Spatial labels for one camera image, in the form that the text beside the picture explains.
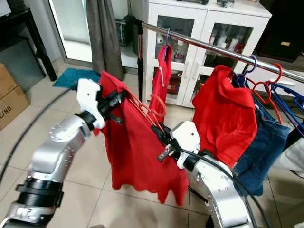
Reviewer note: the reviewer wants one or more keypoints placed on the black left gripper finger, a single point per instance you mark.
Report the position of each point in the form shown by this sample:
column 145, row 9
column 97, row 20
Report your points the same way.
column 115, row 119
column 119, row 97

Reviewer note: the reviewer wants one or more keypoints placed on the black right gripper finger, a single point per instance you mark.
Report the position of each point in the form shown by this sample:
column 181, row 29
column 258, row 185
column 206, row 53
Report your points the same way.
column 161, row 135
column 164, row 154

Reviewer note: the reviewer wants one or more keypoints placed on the red shirt with number print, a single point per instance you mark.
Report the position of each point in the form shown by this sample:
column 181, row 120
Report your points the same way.
column 137, row 156

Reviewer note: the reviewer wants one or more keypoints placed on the red plastic hanger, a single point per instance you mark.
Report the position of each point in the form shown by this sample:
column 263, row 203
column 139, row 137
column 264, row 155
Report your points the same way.
column 280, row 73
column 164, row 107

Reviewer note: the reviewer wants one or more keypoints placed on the cream jacket with flag patches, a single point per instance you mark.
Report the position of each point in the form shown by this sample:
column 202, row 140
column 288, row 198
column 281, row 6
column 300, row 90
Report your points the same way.
column 295, row 161

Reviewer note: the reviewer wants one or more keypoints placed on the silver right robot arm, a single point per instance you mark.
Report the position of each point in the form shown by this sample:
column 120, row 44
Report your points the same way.
column 218, row 190

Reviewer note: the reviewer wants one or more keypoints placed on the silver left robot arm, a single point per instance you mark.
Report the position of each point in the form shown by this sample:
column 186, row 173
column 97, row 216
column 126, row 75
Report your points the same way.
column 59, row 142

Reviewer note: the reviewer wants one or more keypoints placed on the blue plastic hanger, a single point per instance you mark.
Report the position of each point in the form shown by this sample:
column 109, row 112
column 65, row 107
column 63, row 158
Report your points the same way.
column 285, row 107

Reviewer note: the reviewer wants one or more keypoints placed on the teal floor mat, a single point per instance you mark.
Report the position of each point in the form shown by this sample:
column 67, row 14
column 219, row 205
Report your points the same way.
column 76, row 78

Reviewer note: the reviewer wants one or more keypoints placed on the grey curtain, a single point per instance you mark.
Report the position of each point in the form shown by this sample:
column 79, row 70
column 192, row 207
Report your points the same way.
column 104, row 38

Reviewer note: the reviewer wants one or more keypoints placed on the red hooded shirt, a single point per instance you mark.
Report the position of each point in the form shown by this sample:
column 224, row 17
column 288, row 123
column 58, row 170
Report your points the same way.
column 223, row 114

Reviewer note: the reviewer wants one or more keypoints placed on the glass balcony door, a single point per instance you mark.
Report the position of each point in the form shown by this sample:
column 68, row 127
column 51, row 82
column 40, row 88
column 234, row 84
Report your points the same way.
column 71, row 28

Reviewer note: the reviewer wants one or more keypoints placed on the blue denim jeans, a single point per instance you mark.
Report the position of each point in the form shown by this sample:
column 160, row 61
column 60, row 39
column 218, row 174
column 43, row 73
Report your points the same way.
column 261, row 152

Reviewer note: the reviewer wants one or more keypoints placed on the printed brown cardboard box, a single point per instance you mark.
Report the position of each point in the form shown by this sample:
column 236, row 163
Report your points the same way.
column 12, row 111

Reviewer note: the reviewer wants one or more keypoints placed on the plain brown cardboard box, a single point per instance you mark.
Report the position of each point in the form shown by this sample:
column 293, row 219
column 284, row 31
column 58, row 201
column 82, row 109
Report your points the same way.
column 7, row 83

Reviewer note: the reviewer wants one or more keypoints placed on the white glass-door cabinet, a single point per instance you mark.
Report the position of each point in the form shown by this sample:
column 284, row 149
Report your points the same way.
column 204, row 23

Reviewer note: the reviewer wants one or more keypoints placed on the black desk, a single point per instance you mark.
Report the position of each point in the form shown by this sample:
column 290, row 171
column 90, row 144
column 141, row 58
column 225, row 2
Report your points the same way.
column 23, row 16

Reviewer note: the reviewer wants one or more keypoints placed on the white printer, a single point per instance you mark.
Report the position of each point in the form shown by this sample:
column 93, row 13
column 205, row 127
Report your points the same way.
column 4, row 7

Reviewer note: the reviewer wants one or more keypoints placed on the black loudspeaker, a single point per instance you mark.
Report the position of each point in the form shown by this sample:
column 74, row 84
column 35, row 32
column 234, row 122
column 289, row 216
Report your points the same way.
column 280, row 23

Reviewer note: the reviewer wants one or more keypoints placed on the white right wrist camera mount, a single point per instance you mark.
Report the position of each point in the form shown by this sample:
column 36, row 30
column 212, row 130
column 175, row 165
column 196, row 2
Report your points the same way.
column 187, row 137

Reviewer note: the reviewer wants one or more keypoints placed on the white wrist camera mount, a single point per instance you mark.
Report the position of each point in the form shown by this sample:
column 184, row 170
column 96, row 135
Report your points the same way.
column 187, row 137
column 89, row 97

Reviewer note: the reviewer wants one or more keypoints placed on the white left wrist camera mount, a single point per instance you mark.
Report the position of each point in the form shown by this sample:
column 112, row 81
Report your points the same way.
column 89, row 97

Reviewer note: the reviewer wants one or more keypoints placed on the black clothes rack chrome rail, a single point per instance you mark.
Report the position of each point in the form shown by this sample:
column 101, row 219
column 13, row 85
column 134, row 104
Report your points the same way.
column 209, row 47

